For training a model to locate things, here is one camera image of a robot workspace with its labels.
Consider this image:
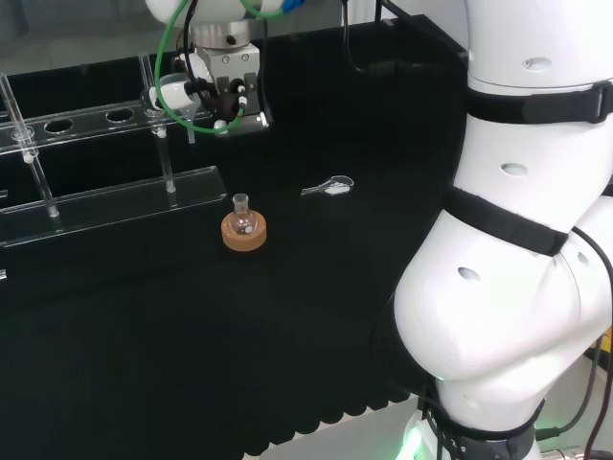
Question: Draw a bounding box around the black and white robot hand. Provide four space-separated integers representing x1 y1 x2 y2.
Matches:
143 43 273 139

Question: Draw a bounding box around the translucent plastic funnel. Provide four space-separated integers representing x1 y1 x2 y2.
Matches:
157 72 212 144

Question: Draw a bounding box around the glass weighing funnel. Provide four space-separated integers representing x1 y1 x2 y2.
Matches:
300 174 355 197

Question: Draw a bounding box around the clear acrylic funnel stand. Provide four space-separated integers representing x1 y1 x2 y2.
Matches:
0 51 230 249

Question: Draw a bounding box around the small glass round-bottom flask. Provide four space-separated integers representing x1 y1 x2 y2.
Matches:
228 192 259 237

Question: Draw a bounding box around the black bench cloth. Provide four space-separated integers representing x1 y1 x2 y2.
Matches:
0 13 473 460

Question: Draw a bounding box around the green cable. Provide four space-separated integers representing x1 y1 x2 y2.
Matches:
153 0 288 138

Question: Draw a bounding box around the thin black cable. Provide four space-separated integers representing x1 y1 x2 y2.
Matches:
339 0 418 76

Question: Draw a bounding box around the cork ring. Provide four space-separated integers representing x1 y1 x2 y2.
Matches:
220 214 268 252

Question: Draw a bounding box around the long black cable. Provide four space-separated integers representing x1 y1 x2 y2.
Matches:
569 224 613 298

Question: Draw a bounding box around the black cable with plug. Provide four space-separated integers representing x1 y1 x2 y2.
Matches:
534 334 605 441

